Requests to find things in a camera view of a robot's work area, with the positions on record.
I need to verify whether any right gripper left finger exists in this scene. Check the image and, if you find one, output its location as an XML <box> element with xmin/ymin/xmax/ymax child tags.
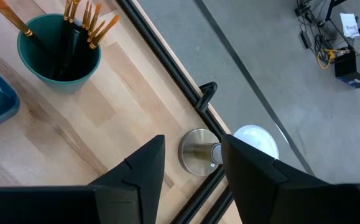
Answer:
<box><xmin>0</xmin><ymin>135</ymin><xmax>165</xmax><ymax>224</ymax></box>

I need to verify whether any black floor cable tangle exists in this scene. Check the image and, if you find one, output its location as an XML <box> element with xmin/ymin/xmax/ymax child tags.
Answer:
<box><xmin>294</xmin><ymin>0</ymin><xmax>354</xmax><ymax>63</ymax></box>

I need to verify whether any white mushroom-shaped lamp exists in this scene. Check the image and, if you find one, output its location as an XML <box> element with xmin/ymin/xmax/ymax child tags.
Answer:
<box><xmin>178</xmin><ymin>124</ymin><xmax>280</xmax><ymax>177</ymax></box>

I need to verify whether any black floor box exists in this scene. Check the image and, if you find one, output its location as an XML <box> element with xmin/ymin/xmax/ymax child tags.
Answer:
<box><xmin>334</xmin><ymin>51</ymin><xmax>360</xmax><ymax>89</ymax></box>

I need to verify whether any blue plastic bin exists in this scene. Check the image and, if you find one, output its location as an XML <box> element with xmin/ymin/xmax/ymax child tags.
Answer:
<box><xmin>0</xmin><ymin>57</ymin><xmax>21</xmax><ymax>135</ymax></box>

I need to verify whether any dark green cup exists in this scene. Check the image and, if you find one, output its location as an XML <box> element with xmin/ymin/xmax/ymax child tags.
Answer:
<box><xmin>17</xmin><ymin>13</ymin><xmax>102</xmax><ymax>94</ymax></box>

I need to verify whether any black power brick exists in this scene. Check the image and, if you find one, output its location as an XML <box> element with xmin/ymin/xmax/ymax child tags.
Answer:
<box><xmin>300</xmin><ymin>30</ymin><xmax>313</xmax><ymax>49</ymax></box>

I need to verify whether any thick black paintbrush gold ferrule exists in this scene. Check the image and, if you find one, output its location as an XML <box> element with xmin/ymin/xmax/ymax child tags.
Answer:
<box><xmin>0</xmin><ymin>0</ymin><xmax>48</xmax><ymax>54</ymax></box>

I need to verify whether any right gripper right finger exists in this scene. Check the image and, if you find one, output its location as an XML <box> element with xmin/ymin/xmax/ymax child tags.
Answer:
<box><xmin>221</xmin><ymin>134</ymin><xmax>360</xmax><ymax>224</ymax></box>

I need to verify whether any yellow floor cable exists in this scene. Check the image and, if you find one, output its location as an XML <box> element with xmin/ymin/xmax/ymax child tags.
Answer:
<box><xmin>316</xmin><ymin>49</ymin><xmax>341</xmax><ymax>70</ymax></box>

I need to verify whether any white paper sheet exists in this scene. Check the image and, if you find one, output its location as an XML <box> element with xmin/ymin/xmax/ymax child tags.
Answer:
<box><xmin>339</xmin><ymin>12</ymin><xmax>360</xmax><ymax>38</ymax></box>

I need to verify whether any black frame clamp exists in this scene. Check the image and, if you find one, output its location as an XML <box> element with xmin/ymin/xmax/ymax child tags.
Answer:
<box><xmin>195</xmin><ymin>82</ymin><xmax>218</xmax><ymax>113</ymax></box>

